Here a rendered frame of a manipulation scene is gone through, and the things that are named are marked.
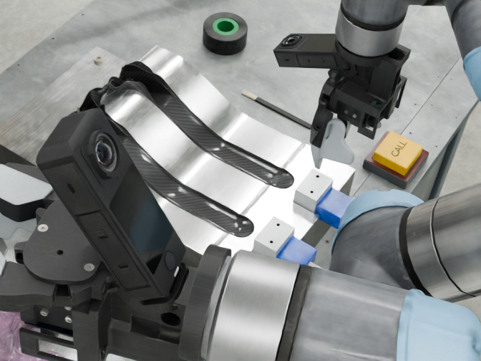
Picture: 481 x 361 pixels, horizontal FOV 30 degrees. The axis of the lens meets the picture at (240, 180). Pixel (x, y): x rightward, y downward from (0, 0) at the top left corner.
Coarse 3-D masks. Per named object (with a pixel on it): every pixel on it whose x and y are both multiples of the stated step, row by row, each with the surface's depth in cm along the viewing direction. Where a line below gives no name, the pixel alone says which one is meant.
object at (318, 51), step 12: (288, 36) 114; (300, 36) 112; (312, 36) 112; (324, 36) 111; (276, 48) 113; (288, 48) 111; (300, 48) 110; (312, 48) 109; (324, 48) 108; (276, 60) 114; (288, 60) 112; (300, 60) 111; (312, 60) 109; (324, 60) 108; (336, 60) 107
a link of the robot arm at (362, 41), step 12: (336, 24) 103; (348, 24) 100; (336, 36) 104; (348, 36) 101; (360, 36) 100; (372, 36) 100; (384, 36) 100; (396, 36) 101; (348, 48) 102; (360, 48) 101; (372, 48) 101; (384, 48) 102
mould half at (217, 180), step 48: (96, 48) 152; (48, 96) 144; (144, 96) 135; (192, 96) 138; (0, 144) 137; (144, 144) 132; (192, 144) 135; (240, 144) 137; (288, 144) 137; (240, 192) 130; (288, 192) 130; (192, 240) 124; (240, 240) 124
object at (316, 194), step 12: (312, 168) 130; (312, 180) 129; (324, 180) 129; (300, 192) 127; (312, 192) 128; (324, 192) 128; (336, 192) 129; (300, 204) 129; (312, 204) 127; (324, 204) 128; (336, 204) 128; (348, 204) 128; (324, 216) 128; (336, 216) 127; (336, 228) 128
